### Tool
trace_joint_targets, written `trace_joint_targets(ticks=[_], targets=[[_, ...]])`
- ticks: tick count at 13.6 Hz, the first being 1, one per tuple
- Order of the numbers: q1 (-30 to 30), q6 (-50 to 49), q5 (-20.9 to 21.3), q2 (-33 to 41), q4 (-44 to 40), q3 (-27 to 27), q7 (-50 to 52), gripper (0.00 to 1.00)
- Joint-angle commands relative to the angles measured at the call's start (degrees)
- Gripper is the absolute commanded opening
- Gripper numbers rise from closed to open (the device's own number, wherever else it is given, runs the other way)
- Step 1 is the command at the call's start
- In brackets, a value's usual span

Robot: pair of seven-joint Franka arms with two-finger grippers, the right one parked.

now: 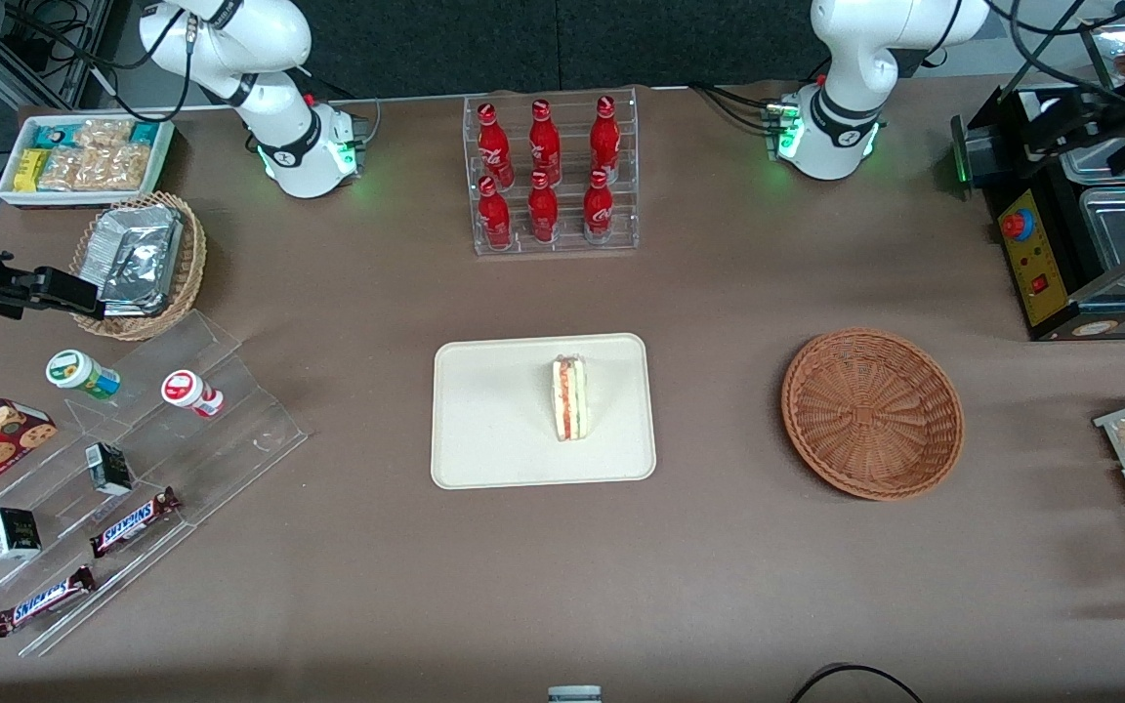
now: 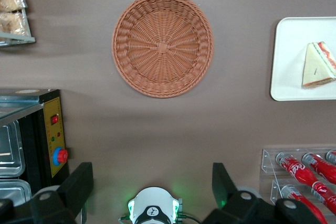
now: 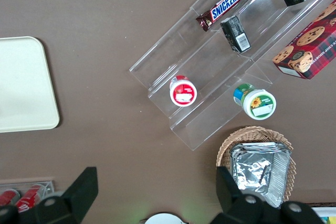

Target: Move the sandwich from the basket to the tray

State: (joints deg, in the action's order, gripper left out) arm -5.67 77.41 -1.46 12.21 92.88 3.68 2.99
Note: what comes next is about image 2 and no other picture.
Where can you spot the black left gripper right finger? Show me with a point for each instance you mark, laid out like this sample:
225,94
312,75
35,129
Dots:
223,182

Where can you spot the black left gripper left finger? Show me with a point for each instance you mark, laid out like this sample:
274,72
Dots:
81,182

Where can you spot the triangular sandwich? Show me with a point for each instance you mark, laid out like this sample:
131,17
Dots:
315,69

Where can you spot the round brown wicker basket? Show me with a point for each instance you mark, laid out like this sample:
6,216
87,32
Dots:
162,77

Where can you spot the cream plastic serving tray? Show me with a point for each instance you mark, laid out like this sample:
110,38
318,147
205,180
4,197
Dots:
288,64

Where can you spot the clear acrylic bottle rack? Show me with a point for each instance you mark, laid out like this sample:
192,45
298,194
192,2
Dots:
267,161

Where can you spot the black glass food warmer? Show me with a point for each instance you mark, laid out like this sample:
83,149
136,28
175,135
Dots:
53,129

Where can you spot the steel food pan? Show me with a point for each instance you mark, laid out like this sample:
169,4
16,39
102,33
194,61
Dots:
10,140
13,192

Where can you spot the red cola bottle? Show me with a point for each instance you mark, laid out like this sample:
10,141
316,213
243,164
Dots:
324,170
309,208
298,169
332,156

